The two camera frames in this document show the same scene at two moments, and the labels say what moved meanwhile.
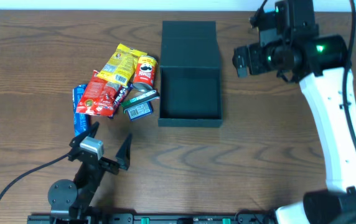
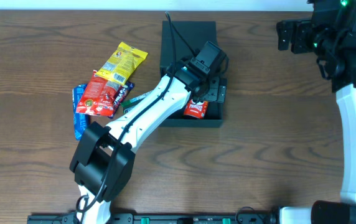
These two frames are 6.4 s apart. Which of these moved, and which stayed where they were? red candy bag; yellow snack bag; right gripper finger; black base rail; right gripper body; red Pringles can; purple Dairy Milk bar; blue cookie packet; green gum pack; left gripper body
Moved: right gripper body; left gripper body; red Pringles can; right gripper finger
Stayed: yellow snack bag; green gum pack; red candy bag; purple Dairy Milk bar; blue cookie packet; black base rail
